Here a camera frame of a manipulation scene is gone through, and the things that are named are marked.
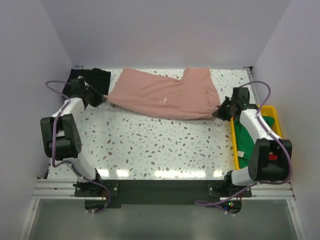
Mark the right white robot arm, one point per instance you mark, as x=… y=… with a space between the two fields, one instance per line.
x=270 y=161

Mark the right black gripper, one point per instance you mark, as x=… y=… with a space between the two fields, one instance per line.
x=220 y=112

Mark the yellow plastic bin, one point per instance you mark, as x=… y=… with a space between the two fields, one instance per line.
x=269 y=115

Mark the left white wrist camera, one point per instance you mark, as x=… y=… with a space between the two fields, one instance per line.
x=82 y=82

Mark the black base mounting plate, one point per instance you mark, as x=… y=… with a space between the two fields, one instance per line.
x=116 y=193

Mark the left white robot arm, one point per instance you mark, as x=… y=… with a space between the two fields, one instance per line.
x=60 y=136

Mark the folded black t-shirt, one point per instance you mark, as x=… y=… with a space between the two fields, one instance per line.
x=97 y=78

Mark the green t-shirt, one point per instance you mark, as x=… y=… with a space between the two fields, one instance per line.
x=244 y=144

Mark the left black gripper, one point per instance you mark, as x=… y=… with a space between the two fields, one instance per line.
x=99 y=98

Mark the pink printed t-shirt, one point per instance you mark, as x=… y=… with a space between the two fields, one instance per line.
x=192 y=97

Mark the red t-shirt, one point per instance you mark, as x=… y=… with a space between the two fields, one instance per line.
x=272 y=157

